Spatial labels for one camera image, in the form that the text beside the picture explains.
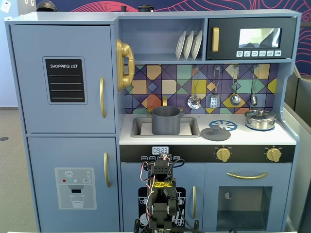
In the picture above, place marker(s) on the gold toy telephone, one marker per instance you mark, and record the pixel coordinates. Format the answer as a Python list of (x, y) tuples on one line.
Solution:
[(124, 51)]

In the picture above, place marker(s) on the black control panel strip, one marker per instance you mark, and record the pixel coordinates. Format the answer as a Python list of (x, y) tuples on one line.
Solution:
[(199, 154)]

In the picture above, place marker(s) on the steel ladle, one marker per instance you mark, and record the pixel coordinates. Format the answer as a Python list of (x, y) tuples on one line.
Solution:
[(235, 100)]

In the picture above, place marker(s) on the grey plastic pot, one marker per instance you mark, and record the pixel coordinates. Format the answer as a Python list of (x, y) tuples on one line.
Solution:
[(166, 121)]

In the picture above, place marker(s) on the blue dishwasher door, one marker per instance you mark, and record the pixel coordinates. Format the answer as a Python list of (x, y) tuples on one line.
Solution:
[(128, 179)]

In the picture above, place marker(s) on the black shopping list chalkboard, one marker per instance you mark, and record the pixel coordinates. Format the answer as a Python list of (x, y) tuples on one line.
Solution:
[(65, 82)]

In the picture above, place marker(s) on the black round device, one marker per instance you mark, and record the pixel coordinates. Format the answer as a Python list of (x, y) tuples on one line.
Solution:
[(145, 8)]

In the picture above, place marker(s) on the black dishwasher sticker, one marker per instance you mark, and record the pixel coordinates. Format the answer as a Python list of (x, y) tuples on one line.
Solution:
[(142, 194)]

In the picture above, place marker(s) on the gold faucet spout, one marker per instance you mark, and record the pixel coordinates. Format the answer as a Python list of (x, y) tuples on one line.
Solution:
[(165, 100)]

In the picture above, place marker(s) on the steel skimmer spoon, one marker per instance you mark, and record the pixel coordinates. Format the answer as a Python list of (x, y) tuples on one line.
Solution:
[(194, 102)]

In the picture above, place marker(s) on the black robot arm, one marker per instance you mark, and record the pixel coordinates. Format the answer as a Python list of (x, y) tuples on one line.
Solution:
[(161, 208)]

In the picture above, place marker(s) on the grey sink basin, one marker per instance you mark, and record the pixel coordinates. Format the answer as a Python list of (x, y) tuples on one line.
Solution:
[(136, 126)]

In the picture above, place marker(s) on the blue oven door with window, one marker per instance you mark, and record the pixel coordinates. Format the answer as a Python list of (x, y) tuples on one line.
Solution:
[(211, 194)]

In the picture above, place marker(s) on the small black cylinder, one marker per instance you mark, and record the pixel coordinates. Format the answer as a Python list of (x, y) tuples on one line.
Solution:
[(123, 8)]

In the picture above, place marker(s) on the black helmet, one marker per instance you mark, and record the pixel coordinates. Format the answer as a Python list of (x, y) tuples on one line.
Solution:
[(46, 6)]

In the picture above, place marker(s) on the colourful tile backsplash panel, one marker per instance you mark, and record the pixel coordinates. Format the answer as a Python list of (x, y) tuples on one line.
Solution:
[(170, 82)]

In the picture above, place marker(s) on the blue fridge door with chalkboard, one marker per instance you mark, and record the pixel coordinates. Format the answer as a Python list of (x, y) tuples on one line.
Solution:
[(29, 72)]

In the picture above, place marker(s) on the black microwave door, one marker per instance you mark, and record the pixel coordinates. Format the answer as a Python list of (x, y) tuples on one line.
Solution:
[(228, 36)]

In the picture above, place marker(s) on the grey partition furniture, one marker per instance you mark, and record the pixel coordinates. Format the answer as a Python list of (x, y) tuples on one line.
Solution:
[(300, 109)]

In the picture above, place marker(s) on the grey pot lid with knob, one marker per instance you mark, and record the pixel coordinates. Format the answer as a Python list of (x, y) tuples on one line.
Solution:
[(213, 135)]

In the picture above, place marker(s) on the white wall socket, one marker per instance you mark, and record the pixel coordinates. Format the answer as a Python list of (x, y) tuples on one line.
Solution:
[(5, 6), (30, 2)]

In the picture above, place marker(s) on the dark round floor cover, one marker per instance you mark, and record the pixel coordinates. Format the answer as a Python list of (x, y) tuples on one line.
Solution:
[(3, 138)]

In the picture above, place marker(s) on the steel serving spoon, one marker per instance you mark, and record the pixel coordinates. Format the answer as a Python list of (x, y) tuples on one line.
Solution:
[(254, 100)]

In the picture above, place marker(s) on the blue fridge door with dispenser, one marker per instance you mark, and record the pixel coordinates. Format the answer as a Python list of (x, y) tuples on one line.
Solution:
[(43, 157)]

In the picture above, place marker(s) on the gold stove knob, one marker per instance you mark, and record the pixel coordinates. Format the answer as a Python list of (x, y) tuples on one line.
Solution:
[(223, 154), (273, 154)]

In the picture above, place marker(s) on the blue toy kitchen unit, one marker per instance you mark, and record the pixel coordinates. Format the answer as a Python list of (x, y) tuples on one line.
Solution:
[(160, 36)]

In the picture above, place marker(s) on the shiny steel pot lid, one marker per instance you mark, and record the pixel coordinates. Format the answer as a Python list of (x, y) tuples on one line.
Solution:
[(260, 113)]

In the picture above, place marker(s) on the white plate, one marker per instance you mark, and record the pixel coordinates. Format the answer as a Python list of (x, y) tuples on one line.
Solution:
[(179, 46), (196, 44), (188, 46)]

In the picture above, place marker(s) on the digital clock display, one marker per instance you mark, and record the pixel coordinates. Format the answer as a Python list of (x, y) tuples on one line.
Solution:
[(160, 150)]

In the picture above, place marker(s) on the steel slotted spatula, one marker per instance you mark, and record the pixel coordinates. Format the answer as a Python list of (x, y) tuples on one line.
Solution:
[(215, 102)]

